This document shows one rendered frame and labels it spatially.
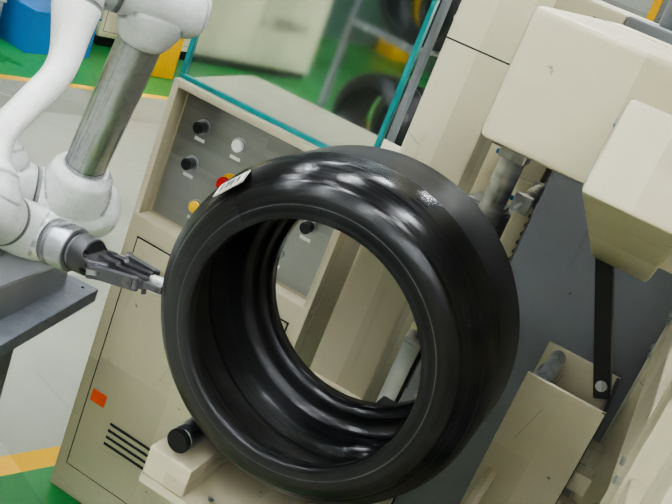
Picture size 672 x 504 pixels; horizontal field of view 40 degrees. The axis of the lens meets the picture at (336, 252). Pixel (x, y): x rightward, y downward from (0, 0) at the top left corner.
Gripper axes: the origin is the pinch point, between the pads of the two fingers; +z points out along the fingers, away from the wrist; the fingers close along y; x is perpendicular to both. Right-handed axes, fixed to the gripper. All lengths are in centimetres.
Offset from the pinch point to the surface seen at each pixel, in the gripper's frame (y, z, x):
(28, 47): 389, -383, 55
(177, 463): -11.2, 15.4, 24.1
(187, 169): 62, -38, -3
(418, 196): -5, 42, -33
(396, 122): 366, -92, 22
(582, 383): 38, 71, 2
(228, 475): 1.4, 19.5, 30.6
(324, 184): -10.8, 29.4, -31.0
